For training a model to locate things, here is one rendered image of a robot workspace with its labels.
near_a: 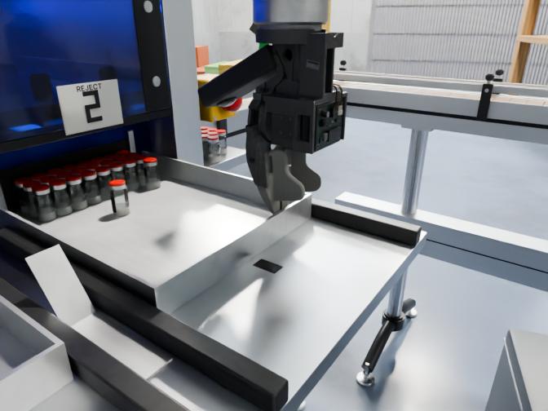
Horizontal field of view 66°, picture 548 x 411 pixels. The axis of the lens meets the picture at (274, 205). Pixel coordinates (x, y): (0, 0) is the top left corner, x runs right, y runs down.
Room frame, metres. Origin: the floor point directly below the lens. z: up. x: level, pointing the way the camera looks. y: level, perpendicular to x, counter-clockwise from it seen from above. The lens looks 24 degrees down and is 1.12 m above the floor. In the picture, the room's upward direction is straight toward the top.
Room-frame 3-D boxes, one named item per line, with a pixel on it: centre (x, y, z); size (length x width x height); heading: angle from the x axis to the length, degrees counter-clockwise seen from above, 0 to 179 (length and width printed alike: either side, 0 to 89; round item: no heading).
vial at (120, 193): (0.52, 0.21, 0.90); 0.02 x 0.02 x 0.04
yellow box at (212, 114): (0.77, 0.12, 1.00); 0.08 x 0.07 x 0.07; 54
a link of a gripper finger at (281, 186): (0.44, -0.01, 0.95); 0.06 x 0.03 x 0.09; 54
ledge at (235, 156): (0.81, 0.14, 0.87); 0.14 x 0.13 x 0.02; 54
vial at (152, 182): (0.62, 0.19, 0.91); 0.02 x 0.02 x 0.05
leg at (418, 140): (1.24, -0.44, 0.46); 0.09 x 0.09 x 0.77; 54
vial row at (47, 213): (0.56, 0.25, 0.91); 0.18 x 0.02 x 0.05; 144
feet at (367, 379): (1.24, -0.44, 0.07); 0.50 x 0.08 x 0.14; 144
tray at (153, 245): (0.50, 0.16, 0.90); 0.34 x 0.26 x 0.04; 54
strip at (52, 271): (0.28, 0.15, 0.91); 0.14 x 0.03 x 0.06; 55
